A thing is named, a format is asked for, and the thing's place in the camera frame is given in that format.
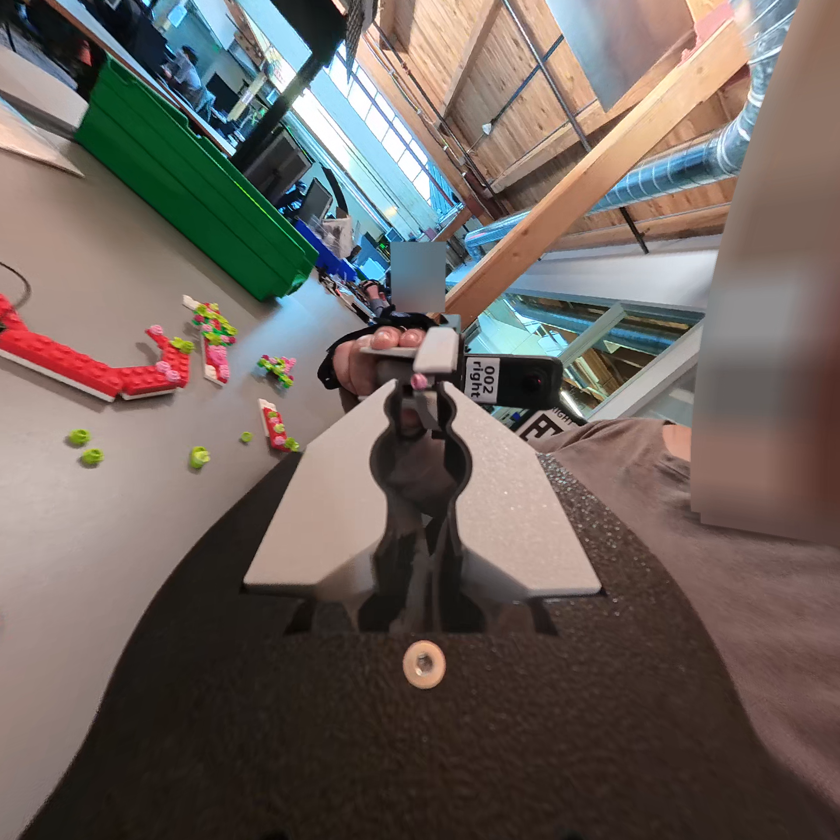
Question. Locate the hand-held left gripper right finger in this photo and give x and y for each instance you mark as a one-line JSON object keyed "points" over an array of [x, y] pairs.
{"points": [[525, 525]]}

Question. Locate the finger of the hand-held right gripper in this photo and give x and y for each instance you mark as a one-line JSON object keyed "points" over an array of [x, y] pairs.
{"points": [[430, 413], [438, 351]]}

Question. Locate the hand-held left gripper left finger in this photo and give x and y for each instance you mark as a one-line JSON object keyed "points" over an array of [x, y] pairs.
{"points": [[315, 512]]}

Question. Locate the short red lego flower section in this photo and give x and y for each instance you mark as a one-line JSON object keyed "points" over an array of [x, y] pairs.
{"points": [[272, 423]]}

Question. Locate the small lego flower cluster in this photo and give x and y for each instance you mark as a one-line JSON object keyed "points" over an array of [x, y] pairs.
{"points": [[279, 366]]}

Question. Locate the long pink green lego flower section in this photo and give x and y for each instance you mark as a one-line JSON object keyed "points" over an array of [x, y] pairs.
{"points": [[216, 354]]}

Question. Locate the person's right hand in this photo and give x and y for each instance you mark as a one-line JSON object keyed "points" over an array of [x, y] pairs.
{"points": [[358, 374]]}

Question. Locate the blue storage bin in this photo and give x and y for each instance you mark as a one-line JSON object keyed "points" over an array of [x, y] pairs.
{"points": [[325, 253]]}

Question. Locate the wooden ceiling beam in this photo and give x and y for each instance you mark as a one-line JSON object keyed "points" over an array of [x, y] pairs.
{"points": [[590, 184]]}

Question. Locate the dark computer monitor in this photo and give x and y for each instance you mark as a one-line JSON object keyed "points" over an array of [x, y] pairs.
{"points": [[279, 164]]}

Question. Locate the green plastic storage bin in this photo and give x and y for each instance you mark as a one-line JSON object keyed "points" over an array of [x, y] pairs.
{"points": [[197, 190]]}

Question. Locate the black stand pole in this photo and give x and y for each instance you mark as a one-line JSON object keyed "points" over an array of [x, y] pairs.
{"points": [[289, 98]]}

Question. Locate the flat cardboard sheet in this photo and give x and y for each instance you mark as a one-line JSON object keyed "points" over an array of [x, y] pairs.
{"points": [[33, 148]]}

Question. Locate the pale grey slab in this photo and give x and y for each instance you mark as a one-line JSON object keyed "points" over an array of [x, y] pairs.
{"points": [[39, 85]]}

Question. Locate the silver ventilation duct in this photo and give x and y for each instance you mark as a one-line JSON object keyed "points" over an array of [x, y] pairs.
{"points": [[656, 170]]}

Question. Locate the red lego heart frame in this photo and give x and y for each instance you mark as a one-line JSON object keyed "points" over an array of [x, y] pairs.
{"points": [[65, 364]]}

